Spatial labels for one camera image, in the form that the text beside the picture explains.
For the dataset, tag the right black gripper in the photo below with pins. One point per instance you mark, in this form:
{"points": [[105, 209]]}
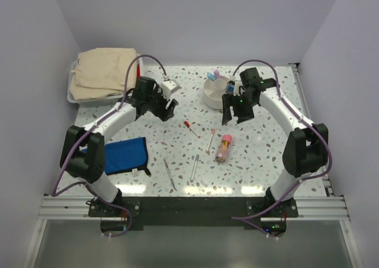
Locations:
{"points": [[229, 100]]}

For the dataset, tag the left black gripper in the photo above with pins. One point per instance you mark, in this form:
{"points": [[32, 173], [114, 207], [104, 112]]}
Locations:
{"points": [[163, 113]]}

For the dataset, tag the pink purple highlighter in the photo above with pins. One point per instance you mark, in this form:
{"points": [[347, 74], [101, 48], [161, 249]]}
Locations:
{"points": [[217, 74]]}

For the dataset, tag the blue cap highlighter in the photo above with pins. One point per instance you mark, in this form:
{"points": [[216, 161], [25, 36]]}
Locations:
{"points": [[211, 76]]}

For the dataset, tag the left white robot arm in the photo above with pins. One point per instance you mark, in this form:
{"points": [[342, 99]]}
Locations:
{"points": [[83, 153]]}

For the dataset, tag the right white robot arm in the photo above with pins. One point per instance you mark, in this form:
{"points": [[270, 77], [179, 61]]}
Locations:
{"points": [[306, 149]]}

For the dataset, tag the pink cap clear tube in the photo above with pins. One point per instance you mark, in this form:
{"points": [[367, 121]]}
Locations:
{"points": [[221, 153]]}

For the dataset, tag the round white divided organizer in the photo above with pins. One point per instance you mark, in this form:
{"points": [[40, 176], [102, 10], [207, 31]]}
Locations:
{"points": [[213, 92]]}

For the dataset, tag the white plastic basket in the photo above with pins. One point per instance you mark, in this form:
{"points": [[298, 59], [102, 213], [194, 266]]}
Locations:
{"points": [[87, 103]]}

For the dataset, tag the red cap white pen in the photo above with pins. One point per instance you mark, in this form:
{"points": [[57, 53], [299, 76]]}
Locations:
{"points": [[188, 125]]}

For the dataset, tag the beige folded cloth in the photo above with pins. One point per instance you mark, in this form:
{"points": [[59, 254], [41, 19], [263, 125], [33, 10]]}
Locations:
{"points": [[102, 72]]}

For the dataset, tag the blue fabric pouch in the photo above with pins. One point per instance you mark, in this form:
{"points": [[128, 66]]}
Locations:
{"points": [[126, 156]]}

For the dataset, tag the small clear plastic piece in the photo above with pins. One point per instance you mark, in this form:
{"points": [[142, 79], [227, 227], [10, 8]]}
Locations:
{"points": [[203, 183]]}

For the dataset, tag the thin metal craft knife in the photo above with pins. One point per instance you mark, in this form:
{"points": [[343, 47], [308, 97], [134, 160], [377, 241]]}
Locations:
{"points": [[169, 174]]}

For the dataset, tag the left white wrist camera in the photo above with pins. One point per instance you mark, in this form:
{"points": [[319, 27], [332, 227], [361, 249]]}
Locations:
{"points": [[169, 87]]}

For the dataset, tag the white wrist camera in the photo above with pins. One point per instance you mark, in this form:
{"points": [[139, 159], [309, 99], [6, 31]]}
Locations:
{"points": [[237, 84], [169, 87]]}

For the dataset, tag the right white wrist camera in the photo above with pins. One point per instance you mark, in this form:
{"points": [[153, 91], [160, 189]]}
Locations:
{"points": [[237, 84]]}

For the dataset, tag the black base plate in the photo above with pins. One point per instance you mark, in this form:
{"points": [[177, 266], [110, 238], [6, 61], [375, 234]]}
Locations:
{"points": [[175, 212]]}

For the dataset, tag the aluminium frame rail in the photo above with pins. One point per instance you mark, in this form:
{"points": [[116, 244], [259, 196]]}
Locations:
{"points": [[301, 208]]}

